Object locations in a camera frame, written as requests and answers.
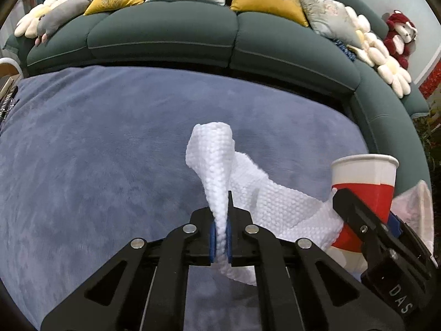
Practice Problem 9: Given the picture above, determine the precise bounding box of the green potted plant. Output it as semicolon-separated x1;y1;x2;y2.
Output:
413;108;441;170

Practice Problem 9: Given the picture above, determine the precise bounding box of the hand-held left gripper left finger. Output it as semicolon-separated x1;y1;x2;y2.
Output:
41;207;221;331

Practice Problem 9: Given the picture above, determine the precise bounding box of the red and white paper cup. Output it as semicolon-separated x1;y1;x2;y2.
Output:
330;154;399;274

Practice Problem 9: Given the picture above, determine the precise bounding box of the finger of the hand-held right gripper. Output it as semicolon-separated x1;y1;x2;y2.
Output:
389;214;433;260
332;188;392;253

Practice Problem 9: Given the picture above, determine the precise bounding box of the grey plush mouse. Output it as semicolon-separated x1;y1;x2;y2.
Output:
34;0;93;46

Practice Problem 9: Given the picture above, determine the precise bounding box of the dark green sofa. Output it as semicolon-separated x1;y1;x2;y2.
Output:
3;0;431;201

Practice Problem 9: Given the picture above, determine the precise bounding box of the white textured paper towel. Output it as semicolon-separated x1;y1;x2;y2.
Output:
186;121;345;286

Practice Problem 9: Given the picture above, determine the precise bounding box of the blue patterned cloth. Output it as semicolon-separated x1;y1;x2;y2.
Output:
332;38;357;63

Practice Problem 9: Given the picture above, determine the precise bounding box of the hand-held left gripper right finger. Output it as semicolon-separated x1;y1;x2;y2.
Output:
226;190;406;331

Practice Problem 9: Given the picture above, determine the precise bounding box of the white flower-shaped pillow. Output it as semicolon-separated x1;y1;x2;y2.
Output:
377;55;413;99
14;0;71;38
345;6;390;68

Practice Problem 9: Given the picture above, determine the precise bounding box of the white round-back chair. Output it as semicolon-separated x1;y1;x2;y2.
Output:
0;57;24;81

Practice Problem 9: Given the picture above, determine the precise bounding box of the red patterned hanging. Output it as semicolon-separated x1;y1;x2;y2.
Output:
420;71;441;99

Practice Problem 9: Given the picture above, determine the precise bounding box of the red and white teddy bear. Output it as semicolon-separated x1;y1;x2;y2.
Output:
383;12;418;70

